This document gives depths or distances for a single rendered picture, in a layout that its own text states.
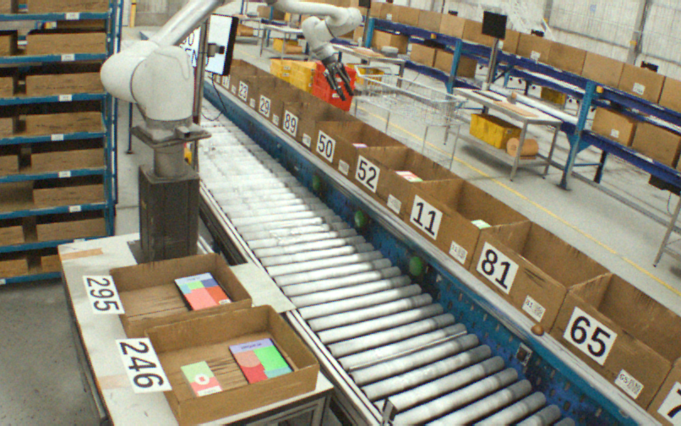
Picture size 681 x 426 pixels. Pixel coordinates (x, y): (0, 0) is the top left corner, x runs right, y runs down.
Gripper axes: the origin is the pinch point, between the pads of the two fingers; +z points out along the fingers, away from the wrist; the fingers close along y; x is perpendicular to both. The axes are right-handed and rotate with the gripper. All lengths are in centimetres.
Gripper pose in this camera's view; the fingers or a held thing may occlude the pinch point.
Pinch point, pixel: (345, 92)
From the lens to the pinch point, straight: 248.6
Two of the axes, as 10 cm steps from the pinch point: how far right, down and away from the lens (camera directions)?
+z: 4.4, 8.4, 3.1
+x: 6.2, -0.4, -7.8
